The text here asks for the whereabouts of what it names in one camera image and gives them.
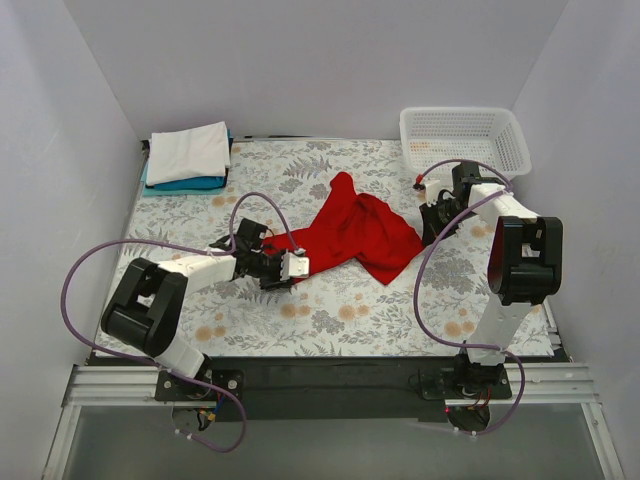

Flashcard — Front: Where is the red t shirt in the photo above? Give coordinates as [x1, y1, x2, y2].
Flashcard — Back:
[263, 172, 423, 285]

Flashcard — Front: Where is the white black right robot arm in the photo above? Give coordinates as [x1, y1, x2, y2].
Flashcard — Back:
[414, 159, 563, 398]

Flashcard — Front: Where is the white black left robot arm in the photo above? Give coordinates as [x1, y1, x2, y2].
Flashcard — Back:
[101, 219, 310, 400]

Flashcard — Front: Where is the floral patterned tablecloth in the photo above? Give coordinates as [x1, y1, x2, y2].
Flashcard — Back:
[95, 138, 557, 358]

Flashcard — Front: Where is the teal folded t shirt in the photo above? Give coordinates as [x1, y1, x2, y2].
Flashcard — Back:
[141, 160, 230, 197]

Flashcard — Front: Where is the white plastic basket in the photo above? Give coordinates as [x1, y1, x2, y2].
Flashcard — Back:
[399, 107, 532, 179]

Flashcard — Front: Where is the white folded t shirt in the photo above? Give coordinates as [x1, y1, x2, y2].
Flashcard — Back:
[146, 121, 230, 187]

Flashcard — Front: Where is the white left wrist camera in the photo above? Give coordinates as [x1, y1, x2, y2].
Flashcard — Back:
[280, 249, 310, 281]

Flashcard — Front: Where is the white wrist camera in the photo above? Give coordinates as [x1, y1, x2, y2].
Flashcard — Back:
[413, 175, 441, 200]
[280, 249, 310, 281]

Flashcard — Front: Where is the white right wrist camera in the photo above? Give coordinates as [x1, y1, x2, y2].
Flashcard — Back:
[413, 175, 441, 200]

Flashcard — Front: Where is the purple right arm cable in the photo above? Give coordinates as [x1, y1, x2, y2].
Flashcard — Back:
[412, 158, 526, 437]

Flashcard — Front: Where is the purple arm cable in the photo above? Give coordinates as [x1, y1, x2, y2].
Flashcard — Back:
[412, 158, 526, 437]
[60, 192, 307, 454]

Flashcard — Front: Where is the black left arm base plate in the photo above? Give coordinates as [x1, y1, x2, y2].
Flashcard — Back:
[154, 369, 245, 402]

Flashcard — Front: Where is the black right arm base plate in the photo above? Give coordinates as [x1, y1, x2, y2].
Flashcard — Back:
[417, 360, 512, 400]

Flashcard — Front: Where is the aluminium front rail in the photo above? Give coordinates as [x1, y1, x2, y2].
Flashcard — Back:
[63, 363, 598, 406]

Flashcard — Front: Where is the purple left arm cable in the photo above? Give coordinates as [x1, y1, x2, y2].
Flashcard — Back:
[60, 192, 307, 454]

